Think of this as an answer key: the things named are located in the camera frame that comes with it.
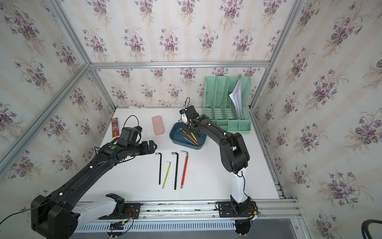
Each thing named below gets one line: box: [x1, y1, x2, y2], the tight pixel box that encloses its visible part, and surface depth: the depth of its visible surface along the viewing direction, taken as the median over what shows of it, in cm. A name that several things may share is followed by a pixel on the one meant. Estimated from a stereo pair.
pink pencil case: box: [151, 115, 165, 136], surface depth 111 cm
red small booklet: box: [111, 117, 120, 138], surface depth 109 cm
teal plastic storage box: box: [169, 121, 207, 150], surface depth 100 cm
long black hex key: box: [171, 152, 179, 191], surface depth 88 cm
